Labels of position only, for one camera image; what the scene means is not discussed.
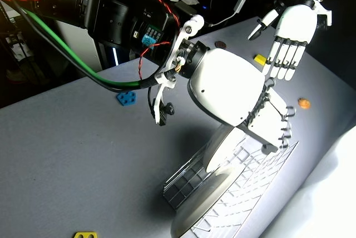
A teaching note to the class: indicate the blue toy block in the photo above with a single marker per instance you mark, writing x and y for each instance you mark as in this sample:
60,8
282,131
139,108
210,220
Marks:
126,98

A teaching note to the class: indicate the small orange toy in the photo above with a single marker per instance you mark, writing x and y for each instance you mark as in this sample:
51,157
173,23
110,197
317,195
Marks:
304,103

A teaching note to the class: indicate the white backdrop cloth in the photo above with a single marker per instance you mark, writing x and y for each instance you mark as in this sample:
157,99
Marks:
333,193

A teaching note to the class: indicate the grey table cloth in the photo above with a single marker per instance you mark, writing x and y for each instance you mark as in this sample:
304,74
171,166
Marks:
69,151

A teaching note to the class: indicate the black power brick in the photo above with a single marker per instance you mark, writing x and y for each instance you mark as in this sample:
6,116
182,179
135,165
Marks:
183,5

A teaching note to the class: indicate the yellow perforated toy block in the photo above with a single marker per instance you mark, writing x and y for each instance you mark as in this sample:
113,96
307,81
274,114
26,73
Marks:
84,235

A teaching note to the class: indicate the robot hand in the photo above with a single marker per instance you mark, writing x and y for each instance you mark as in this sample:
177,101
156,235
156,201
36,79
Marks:
225,88
297,24

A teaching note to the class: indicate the white round plate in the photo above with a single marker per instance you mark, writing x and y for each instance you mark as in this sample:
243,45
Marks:
222,149
200,207

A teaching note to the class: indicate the small yellow toy block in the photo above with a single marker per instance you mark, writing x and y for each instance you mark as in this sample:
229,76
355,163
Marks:
261,59

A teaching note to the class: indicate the small brown round toy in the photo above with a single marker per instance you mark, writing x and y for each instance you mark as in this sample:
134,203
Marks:
221,44

